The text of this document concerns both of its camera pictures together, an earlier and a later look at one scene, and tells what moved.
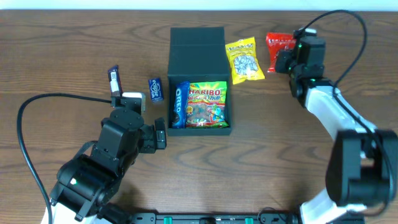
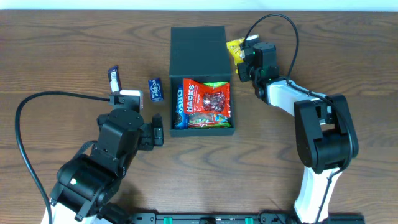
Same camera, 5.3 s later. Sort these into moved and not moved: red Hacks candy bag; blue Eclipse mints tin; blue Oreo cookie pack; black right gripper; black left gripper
Moved: red Hacks candy bag; black right gripper
Not moved: blue Eclipse mints tin; blue Oreo cookie pack; black left gripper
